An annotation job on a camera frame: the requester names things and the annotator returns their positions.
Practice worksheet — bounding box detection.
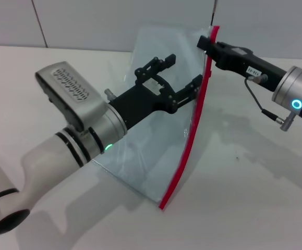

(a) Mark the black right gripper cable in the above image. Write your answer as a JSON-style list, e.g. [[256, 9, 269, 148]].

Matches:
[[244, 73, 295, 132]]

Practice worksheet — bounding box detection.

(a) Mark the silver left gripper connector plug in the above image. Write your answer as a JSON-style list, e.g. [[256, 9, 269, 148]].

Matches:
[[104, 88, 116, 101]]

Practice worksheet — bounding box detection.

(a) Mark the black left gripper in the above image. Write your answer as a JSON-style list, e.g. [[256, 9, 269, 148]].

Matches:
[[108, 54, 204, 129]]

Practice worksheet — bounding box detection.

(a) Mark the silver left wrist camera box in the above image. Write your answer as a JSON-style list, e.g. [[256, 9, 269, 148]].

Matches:
[[34, 61, 107, 131]]

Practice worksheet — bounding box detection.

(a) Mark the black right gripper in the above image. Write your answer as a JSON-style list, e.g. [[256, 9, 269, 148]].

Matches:
[[197, 35, 289, 92]]

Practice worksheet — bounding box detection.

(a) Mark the transparent document bag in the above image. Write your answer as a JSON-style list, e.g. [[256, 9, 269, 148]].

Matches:
[[92, 24, 221, 211]]

